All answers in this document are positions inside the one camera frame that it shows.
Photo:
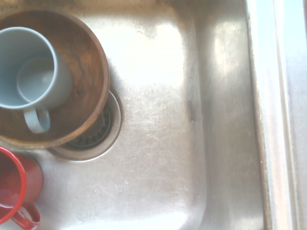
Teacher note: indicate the stainless steel double sink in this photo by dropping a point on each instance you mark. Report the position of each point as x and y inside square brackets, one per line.
[156, 143]

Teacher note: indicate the metal sink drain strainer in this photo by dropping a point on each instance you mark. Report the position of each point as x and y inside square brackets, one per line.
[113, 134]

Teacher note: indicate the brown wooden bowl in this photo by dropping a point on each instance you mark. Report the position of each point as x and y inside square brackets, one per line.
[88, 62]

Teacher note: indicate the grey-blue ceramic mug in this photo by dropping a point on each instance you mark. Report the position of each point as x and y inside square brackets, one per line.
[28, 72]

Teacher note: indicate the red mug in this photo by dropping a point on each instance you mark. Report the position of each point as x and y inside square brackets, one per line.
[14, 182]

